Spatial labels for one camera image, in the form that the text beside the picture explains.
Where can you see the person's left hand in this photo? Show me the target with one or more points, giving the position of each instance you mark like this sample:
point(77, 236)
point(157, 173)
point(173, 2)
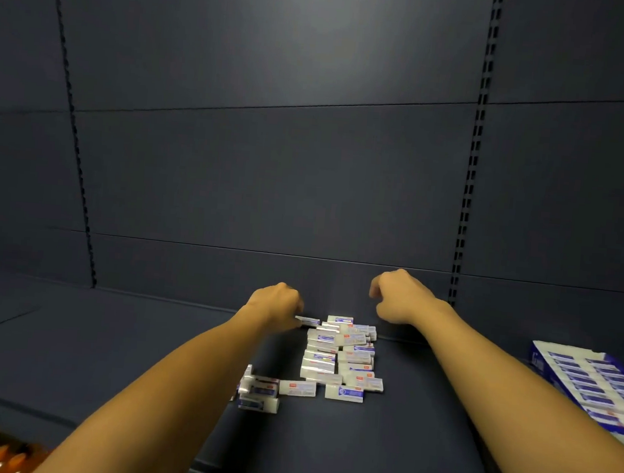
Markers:
point(271, 307)

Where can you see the person's right hand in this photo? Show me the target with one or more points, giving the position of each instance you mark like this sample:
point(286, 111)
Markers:
point(406, 300)

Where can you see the person's right fingers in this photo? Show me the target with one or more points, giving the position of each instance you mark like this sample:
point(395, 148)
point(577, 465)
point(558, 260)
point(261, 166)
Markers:
point(377, 288)

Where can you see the person's left fingers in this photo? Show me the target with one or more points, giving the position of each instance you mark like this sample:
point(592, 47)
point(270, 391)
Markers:
point(294, 310)

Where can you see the small white eraser block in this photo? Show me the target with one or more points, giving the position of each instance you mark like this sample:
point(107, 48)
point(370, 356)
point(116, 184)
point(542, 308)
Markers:
point(309, 321)

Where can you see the person's right forearm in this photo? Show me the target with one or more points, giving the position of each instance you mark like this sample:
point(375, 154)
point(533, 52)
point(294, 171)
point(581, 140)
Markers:
point(519, 411)

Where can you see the person's left forearm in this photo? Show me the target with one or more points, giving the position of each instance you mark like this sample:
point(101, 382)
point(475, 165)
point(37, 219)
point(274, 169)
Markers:
point(170, 389)

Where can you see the pile of white erasers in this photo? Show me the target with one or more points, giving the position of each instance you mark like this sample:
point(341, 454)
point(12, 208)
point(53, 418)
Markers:
point(334, 362)

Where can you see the dark blue shelf back panel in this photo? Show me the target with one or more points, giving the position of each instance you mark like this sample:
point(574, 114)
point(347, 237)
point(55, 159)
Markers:
point(273, 176)

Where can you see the dark blue shelf board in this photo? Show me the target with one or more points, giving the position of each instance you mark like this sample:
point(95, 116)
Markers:
point(370, 453)

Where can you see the dark slotted shelf upright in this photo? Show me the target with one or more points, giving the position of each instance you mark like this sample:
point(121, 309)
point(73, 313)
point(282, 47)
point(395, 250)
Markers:
point(73, 123)
point(475, 149)

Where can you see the blue and white display box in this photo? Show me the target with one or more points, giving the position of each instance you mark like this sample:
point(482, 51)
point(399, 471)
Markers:
point(542, 365)

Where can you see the row of blue-sleeved erasers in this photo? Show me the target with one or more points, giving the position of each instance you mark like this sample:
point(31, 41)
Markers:
point(596, 388)

